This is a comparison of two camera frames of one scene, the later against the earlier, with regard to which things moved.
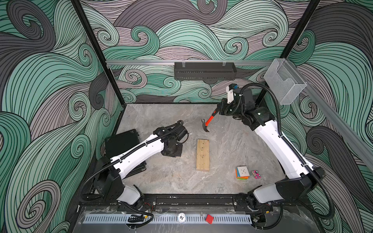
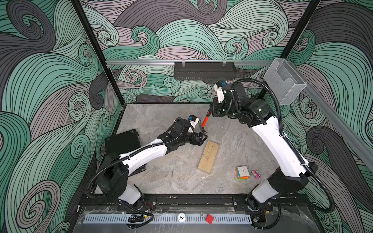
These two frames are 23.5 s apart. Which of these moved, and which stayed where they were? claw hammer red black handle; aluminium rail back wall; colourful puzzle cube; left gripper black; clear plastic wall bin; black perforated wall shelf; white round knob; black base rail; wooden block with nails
Moved: wooden block with nails; claw hammer red black handle; left gripper black
Stayed: black base rail; aluminium rail back wall; black perforated wall shelf; white round knob; clear plastic wall bin; colourful puzzle cube
